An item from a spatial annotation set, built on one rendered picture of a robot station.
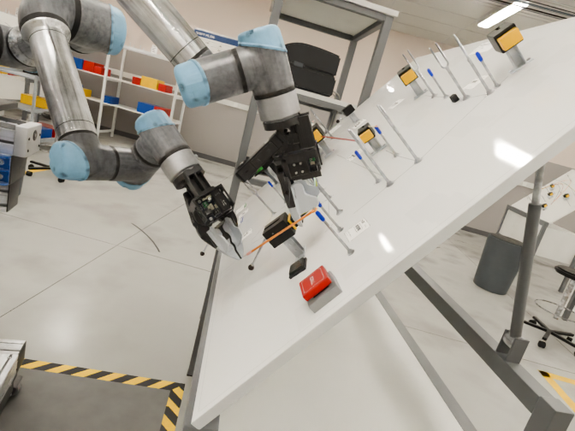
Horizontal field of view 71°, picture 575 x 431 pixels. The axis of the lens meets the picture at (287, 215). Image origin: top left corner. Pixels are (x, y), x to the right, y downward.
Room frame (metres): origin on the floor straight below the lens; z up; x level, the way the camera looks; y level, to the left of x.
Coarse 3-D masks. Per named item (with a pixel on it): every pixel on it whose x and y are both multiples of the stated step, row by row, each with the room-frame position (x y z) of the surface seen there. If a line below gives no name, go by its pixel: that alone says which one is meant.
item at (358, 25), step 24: (288, 0) 1.99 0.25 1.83; (312, 0) 1.89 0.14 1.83; (336, 0) 1.77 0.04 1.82; (360, 0) 1.77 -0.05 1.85; (312, 24) 2.31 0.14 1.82; (336, 24) 2.19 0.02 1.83; (360, 24) 2.07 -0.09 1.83; (384, 24) 1.80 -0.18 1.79; (384, 48) 1.80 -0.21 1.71; (312, 96) 1.80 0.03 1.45; (336, 96) 2.34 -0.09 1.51; (360, 96) 1.82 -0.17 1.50; (240, 144) 1.73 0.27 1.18; (192, 360) 1.72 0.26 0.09
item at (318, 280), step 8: (312, 272) 0.62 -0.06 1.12; (320, 272) 0.60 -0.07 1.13; (304, 280) 0.61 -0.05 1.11; (312, 280) 0.59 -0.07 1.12; (320, 280) 0.58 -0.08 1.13; (328, 280) 0.57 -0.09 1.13; (304, 288) 0.59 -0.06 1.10; (312, 288) 0.57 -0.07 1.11; (320, 288) 0.57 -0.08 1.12; (304, 296) 0.57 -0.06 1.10; (312, 296) 0.57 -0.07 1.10
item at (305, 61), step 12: (288, 48) 1.82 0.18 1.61; (300, 48) 1.83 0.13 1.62; (312, 48) 1.83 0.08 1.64; (288, 60) 1.82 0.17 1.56; (300, 60) 1.83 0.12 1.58; (312, 60) 1.84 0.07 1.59; (324, 60) 1.85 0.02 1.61; (336, 60) 1.86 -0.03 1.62; (300, 72) 1.83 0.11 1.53; (312, 72) 1.84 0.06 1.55; (324, 72) 1.85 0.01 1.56; (336, 72) 1.87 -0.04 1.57; (300, 84) 1.83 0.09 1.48; (312, 84) 1.84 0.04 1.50; (324, 84) 1.85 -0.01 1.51; (324, 96) 1.87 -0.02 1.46
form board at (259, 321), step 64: (448, 64) 1.33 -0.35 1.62; (512, 64) 0.95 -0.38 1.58; (384, 128) 1.19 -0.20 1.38; (448, 128) 0.87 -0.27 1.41; (512, 128) 0.69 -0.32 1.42; (320, 192) 1.08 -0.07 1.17; (384, 192) 0.80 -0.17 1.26; (448, 192) 0.64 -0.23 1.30; (320, 256) 0.74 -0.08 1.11; (384, 256) 0.59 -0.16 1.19; (256, 320) 0.67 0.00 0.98; (320, 320) 0.55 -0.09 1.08; (256, 384) 0.53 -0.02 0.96
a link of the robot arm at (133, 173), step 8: (120, 152) 0.83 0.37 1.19; (128, 152) 0.85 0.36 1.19; (136, 152) 0.85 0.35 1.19; (120, 160) 0.82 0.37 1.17; (128, 160) 0.84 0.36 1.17; (136, 160) 0.85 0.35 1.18; (144, 160) 0.84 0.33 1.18; (120, 168) 0.82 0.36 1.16; (128, 168) 0.83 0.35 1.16; (136, 168) 0.85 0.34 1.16; (144, 168) 0.86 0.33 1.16; (152, 168) 0.86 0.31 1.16; (120, 176) 0.82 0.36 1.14; (128, 176) 0.84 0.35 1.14; (136, 176) 0.86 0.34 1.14; (144, 176) 0.87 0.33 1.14; (120, 184) 0.88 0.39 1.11; (128, 184) 0.87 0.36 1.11; (136, 184) 0.88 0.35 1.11; (144, 184) 0.90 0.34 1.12
